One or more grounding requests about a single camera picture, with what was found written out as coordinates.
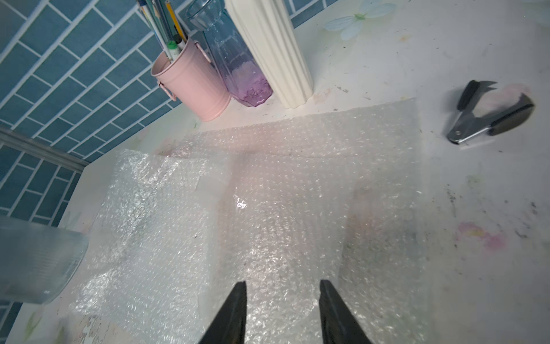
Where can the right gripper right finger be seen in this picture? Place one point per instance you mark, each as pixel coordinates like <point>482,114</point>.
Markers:
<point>338,324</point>

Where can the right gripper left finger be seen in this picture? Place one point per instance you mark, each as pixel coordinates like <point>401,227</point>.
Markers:
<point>229,324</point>

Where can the clear bubble wrap sheet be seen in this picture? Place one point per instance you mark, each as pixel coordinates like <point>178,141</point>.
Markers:
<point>147,262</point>
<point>331,196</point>

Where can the clear ribbed glass vase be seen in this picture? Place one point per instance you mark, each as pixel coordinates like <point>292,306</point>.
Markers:
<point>37,261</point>

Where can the purple vase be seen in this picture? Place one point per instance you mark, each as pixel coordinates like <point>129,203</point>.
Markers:
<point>232,58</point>

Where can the cream ribbed cylinder vase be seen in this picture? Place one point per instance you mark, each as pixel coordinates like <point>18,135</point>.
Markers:
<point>267,31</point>

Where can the small black metal clip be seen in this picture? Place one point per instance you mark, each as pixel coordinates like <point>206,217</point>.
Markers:
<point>485,109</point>

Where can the pink pen cup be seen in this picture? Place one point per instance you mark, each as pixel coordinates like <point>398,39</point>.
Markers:
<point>192,79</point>

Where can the pens in cup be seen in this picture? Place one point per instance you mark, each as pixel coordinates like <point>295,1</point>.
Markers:
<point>167,29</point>

